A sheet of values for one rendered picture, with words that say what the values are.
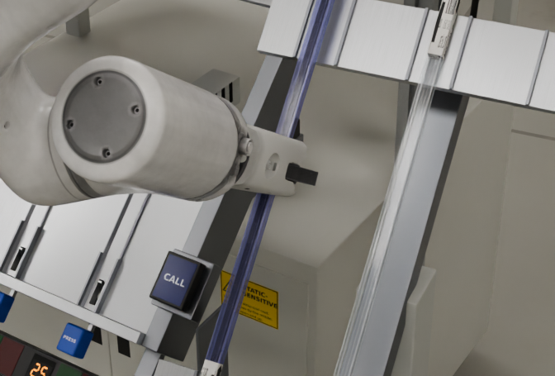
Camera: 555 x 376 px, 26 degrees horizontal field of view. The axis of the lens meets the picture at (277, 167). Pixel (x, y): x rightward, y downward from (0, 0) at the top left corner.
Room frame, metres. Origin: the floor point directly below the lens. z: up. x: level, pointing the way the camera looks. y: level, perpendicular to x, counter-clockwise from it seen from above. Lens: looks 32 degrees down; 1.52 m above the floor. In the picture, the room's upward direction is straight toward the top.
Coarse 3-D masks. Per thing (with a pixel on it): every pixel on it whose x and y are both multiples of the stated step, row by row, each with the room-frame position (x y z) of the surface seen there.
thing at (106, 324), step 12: (0, 276) 1.02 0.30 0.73; (12, 288) 1.00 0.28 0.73; (24, 288) 1.00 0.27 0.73; (36, 288) 1.00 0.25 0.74; (48, 300) 0.98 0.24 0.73; (60, 300) 0.98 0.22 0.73; (72, 312) 0.96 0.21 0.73; (84, 312) 0.96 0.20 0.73; (96, 324) 0.95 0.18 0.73; (108, 324) 0.94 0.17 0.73; (120, 324) 0.94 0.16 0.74; (120, 336) 0.93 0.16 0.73; (132, 336) 0.92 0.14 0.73; (144, 336) 0.93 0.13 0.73
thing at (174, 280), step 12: (168, 264) 0.95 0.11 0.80; (180, 264) 0.94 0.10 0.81; (192, 264) 0.94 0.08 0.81; (168, 276) 0.94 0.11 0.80; (180, 276) 0.93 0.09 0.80; (192, 276) 0.93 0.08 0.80; (156, 288) 0.93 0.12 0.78; (168, 288) 0.93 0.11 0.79; (180, 288) 0.93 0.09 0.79; (168, 300) 0.92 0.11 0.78; (180, 300) 0.92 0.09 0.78
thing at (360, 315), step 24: (432, 72) 0.94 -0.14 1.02; (432, 96) 0.93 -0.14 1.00; (408, 120) 0.92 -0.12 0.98; (408, 144) 0.90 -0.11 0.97; (408, 168) 0.88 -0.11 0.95; (384, 216) 0.86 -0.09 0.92; (384, 240) 0.84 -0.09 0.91; (384, 264) 0.84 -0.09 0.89; (360, 288) 0.82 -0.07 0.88; (360, 312) 0.80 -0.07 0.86; (360, 336) 0.79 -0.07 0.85
